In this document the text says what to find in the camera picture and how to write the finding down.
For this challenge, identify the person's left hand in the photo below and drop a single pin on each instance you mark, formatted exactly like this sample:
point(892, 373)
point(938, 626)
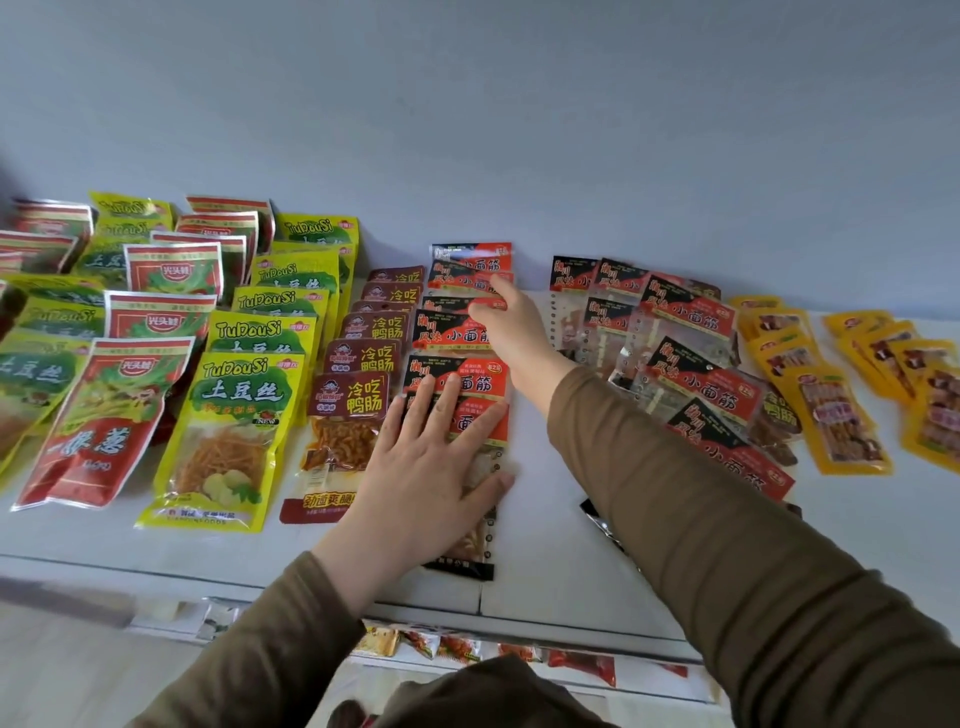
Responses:
point(412, 510)

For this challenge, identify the person's right hand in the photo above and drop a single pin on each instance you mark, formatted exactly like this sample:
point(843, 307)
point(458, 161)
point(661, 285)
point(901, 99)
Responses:
point(525, 345)

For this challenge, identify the row of orange noodle snacks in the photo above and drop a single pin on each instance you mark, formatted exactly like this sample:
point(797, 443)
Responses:
point(376, 643)

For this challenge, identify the row of white red snacks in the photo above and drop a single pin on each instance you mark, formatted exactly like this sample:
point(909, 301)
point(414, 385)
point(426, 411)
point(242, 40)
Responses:
point(457, 649)

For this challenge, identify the white metal shelf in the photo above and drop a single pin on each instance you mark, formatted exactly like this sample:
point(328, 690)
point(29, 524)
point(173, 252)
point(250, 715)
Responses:
point(555, 555)

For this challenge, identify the pile of black red snacks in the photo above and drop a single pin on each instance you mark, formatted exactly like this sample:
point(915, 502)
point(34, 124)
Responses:
point(690, 307)

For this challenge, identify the yellow green snack packet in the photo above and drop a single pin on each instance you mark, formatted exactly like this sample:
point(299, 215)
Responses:
point(101, 259)
point(34, 382)
point(131, 205)
point(52, 289)
point(60, 319)
point(131, 227)
point(225, 457)
point(277, 301)

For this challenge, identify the white purple snack packet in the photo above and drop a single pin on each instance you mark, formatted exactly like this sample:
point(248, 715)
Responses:
point(219, 622)

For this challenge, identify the orange clear snack packet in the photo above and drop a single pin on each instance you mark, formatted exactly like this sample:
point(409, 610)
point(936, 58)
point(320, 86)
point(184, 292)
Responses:
point(776, 322)
point(784, 349)
point(756, 303)

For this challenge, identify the stack of maroon snacks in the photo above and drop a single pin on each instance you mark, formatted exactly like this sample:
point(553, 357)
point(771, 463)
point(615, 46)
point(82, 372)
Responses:
point(776, 420)

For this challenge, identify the red foil snack packet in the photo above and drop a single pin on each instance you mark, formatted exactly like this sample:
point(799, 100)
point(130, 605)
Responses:
point(90, 450)
point(52, 217)
point(174, 270)
point(34, 251)
point(161, 321)

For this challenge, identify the row of orange clear snacks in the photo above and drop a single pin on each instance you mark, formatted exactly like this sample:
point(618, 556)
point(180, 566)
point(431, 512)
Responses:
point(836, 420)

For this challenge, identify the person's right forearm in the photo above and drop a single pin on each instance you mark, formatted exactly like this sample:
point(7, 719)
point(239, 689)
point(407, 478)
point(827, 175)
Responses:
point(750, 570)

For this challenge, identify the person's left forearm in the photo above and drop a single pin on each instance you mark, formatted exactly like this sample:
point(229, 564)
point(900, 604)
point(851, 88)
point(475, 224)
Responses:
point(255, 652)

